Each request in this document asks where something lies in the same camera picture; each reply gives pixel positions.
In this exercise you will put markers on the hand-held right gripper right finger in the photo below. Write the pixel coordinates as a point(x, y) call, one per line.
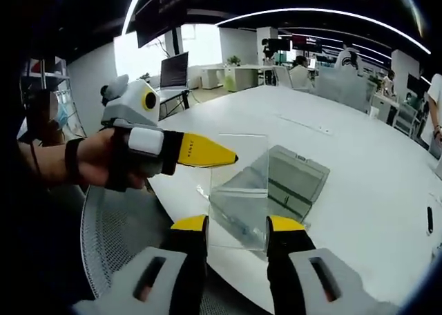
point(286, 246)

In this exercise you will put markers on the person's black clothing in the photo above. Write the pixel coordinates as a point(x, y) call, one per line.
point(45, 246)

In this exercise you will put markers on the white mesh chair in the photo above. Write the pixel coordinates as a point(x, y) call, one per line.
point(114, 232)

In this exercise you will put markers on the curved ceiling light strip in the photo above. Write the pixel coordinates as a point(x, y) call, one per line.
point(133, 7)
point(310, 11)

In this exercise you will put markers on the wall display screen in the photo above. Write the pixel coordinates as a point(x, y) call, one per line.
point(307, 44)

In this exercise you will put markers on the grey desk partition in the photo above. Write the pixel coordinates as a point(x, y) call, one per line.
point(342, 87)

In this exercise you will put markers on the open laptop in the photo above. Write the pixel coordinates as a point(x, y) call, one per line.
point(174, 69)

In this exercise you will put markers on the clear plastic divider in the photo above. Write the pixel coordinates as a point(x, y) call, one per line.
point(238, 170)

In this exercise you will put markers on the metal storage shelf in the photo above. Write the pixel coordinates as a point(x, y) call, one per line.
point(52, 73)

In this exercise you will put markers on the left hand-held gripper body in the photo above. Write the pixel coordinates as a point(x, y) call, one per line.
point(134, 102)

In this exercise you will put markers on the dark hanging sign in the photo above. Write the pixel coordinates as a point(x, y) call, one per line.
point(155, 14)

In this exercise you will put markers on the white low cabinet row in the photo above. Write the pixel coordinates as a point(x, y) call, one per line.
point(235, 77)

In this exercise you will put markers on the grey clear guide fixture box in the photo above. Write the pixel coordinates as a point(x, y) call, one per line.
point(297, 183)

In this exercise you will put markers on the person's left hand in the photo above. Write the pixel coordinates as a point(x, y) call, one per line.
point(100, 159)

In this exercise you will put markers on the white standing desk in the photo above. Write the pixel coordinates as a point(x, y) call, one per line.
point(169, 93)

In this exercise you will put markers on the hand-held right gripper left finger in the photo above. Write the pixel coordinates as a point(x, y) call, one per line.
point(188, 239)

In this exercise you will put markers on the potted plant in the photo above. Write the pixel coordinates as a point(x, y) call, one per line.
point(234, 60)

